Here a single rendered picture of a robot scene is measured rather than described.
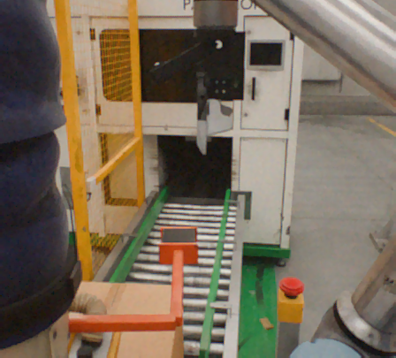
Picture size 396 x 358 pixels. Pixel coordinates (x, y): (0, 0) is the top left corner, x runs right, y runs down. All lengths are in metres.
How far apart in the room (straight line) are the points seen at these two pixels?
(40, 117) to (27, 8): 0.12
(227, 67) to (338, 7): 0.28
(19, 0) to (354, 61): 0.36
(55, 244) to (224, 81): 0.37
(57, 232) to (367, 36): 0.45
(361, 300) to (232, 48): 0.45
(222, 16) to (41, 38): 0.30
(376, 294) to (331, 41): 0.39
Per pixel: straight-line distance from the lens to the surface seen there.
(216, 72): 0.69
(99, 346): 0.86
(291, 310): 1.24
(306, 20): 0.48
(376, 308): 0.70
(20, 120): 0.50
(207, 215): 2.81
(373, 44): 0.46
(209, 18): 0.68
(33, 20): 0.51
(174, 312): 0.73
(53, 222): 0.58
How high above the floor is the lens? 1.71
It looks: 17 degrees down
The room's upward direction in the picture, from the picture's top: straight up
